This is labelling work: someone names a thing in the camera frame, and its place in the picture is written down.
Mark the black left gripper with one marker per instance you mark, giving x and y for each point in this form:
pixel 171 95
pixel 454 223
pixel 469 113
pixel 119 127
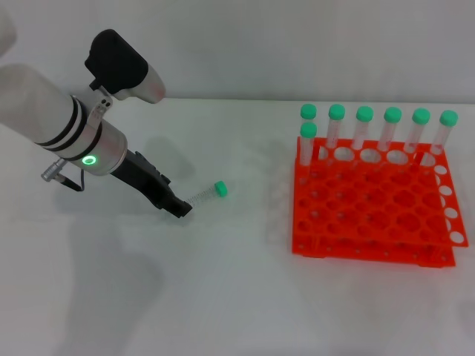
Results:
pixel 137 176

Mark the clear graduated tube green cap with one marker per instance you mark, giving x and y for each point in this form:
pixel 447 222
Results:
pixel 219 187

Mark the clear test tube green cap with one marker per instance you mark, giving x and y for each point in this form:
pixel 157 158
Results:
pixel 448 118
pixel 421 116
pixel 364 113
pixel 392 115
pixel 308 111
pixel 308 130
pixel 336 112

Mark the orange test tube rack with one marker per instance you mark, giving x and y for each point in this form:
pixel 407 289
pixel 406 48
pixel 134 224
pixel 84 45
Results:
pixel 371 207

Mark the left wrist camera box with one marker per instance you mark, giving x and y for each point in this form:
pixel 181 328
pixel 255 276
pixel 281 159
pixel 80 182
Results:
pixel 118 63

